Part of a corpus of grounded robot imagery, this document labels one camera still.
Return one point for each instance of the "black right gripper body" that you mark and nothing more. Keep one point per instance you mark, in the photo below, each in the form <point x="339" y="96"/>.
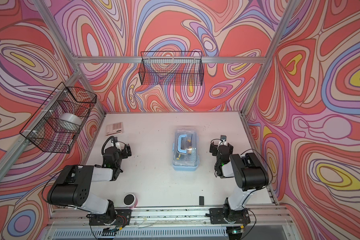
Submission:
<point x="213" y="147"/>

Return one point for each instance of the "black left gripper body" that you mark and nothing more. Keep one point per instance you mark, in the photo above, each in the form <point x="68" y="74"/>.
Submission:
<point x="122" y="154"/>

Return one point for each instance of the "blue plastic tool box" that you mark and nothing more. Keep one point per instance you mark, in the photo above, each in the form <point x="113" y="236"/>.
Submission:
<point x="185" y="149"/>

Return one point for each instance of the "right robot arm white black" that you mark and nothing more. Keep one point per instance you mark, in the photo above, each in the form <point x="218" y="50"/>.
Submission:
<point x="250" y="176"/>

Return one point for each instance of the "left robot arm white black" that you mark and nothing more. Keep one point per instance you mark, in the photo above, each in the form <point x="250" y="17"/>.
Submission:
<point x="72" y="188"/>

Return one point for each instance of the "white pink calculator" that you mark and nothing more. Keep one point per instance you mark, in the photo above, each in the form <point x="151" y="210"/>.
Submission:
<point x="113" y="129"/>

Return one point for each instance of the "pink cup black lid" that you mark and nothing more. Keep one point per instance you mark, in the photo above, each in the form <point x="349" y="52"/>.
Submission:
<point x="130" y="201"/>

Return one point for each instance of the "small black block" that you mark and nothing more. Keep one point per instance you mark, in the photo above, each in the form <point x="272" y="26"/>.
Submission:
<point x="201" y="200"/>

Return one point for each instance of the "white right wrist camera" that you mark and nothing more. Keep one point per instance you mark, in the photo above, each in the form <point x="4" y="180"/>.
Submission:
<point x="223" y="138"/>

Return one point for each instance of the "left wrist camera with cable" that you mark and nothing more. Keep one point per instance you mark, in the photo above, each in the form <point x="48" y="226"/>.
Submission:
<point x="111" y="141"/>

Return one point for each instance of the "grey duct tape roll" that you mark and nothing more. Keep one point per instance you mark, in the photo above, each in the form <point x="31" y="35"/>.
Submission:
<point x="70" y="122"/>

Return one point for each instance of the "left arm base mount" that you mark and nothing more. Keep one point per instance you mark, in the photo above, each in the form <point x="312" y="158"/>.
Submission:
<point x="118" y="218"/>

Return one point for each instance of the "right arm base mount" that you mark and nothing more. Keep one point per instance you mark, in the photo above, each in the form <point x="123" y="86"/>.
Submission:
<point x="219" y="216"/>

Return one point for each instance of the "black wire basket left wall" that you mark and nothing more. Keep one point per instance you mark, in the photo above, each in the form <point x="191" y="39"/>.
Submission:
<point x="58" y="126"/>

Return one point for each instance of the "black wire basket wall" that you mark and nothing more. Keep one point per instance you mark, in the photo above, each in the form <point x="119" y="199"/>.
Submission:
<point x="58" y="126"/>
<point x="171" y="68"/>

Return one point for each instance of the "aluminium front rail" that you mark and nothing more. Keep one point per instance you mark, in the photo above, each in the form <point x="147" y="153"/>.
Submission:
<point x="260" y="222"/>

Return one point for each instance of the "black wire basket back wall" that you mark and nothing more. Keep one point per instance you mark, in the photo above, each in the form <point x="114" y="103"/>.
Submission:
<point x="171" y="68"/>

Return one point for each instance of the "aluminium frame corner post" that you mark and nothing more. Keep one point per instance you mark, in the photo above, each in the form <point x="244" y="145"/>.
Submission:
<point x="282" y="26"/>

